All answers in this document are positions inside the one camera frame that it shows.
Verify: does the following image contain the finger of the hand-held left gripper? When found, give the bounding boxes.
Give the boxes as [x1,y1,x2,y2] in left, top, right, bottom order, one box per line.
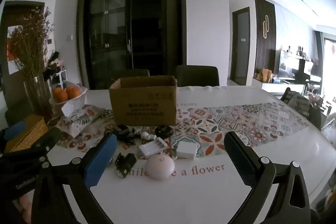
[4,121,27,140]
[25,127,64,170]

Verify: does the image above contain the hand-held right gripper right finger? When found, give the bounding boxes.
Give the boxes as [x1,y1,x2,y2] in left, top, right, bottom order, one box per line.
[223,131,311,224]

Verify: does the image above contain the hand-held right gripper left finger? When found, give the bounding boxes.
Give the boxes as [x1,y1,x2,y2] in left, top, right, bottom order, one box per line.
[30,132,118,224]

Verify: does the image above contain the black power adapter with cable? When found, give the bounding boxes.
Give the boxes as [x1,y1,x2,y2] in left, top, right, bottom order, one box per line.
[105,124,139,144]

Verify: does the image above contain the black computer mouse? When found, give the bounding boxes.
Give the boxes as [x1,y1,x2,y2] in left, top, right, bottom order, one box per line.
[155,125,173,139]

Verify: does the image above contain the brown cardboard box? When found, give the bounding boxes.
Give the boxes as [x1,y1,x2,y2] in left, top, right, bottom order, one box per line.
[109,75,178,127]

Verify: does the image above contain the golden wicker box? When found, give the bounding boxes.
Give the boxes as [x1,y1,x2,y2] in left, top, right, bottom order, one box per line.
[5,114,49,154]

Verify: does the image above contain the patterned table runner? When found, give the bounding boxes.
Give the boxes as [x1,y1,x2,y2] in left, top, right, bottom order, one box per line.
[56,101,311,161]

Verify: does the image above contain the floral tissue pack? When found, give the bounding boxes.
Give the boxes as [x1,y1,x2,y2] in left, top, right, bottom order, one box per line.
[58,101,106,138]

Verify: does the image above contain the glass vase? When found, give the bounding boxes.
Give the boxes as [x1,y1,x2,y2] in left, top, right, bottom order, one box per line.
[24,74,53,121]

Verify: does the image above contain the white fruit basket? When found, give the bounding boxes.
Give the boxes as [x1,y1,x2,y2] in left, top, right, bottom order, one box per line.
[49,85,89,106]

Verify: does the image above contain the orange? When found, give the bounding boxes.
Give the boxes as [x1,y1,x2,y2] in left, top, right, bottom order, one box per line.
[53,88,69,103]
[66,85,81,99]

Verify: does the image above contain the white square adapter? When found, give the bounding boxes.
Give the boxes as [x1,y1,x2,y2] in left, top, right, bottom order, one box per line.
[176,141,199,161]

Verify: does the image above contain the small white plug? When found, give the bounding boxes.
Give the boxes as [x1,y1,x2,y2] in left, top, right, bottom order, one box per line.
[140,133,158,142]

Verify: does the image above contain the white battery charger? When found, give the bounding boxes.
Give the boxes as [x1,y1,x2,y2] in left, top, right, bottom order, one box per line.
[138,140,169,160]

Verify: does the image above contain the pink round device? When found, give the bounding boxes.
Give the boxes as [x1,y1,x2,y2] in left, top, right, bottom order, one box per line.
[144,154,176,180]

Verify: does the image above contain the white shoe shelf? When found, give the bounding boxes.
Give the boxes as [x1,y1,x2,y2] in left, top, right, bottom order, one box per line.
[49,70,68,88]

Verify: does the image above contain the dark plush toys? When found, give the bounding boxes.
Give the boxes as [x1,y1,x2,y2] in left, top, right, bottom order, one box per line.
[43,51,65,75]

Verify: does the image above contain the white television cabinet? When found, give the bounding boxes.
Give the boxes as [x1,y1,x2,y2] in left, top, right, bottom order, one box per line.
[252,76,306,94]

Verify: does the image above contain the chair with patterned cushion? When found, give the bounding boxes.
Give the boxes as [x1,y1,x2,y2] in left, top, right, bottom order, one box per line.
[280,87,324,130]

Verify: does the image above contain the dried flower bouquet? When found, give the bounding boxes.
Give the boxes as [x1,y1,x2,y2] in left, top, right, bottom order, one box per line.
[7,6,55,98]

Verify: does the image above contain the dark dining chair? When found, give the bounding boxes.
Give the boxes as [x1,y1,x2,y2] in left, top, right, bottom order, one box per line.
[110,69,150,83]
[175,65,220,87]

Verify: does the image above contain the television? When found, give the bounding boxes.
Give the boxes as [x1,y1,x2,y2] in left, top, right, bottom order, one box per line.
[278,50,300,81]

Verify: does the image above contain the dark interior door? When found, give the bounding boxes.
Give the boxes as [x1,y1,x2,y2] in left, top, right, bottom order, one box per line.
[231,7,251,86]

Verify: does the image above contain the dark sliding glass door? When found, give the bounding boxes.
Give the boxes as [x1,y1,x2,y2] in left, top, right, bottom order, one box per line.
[77,0,188,90]

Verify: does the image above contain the black metal bracket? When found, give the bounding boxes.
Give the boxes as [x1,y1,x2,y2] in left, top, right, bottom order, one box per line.
[114,152,137,178]

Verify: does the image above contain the white loop wall ornament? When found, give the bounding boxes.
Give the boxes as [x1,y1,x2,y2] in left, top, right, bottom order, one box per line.
[262,14,269,40]

